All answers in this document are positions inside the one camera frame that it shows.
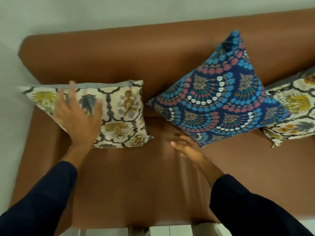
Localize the person's left hand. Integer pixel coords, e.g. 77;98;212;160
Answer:
53;81;104;149

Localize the brown leather sofa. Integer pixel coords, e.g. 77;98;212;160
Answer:
10;8;315;236

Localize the person's left forearm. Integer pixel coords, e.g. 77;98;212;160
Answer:
0;142;93;236

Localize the person's right forearm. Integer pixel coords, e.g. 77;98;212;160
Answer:
205;166;313;236

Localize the grey-backed cream floral cushion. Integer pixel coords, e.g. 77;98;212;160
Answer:
262;69;315;148
16;80;154;149

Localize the person's right hand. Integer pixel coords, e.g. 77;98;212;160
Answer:
170;134;218;178

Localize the blue cushion with patterned side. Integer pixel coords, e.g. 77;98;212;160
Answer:
146;29;292;148

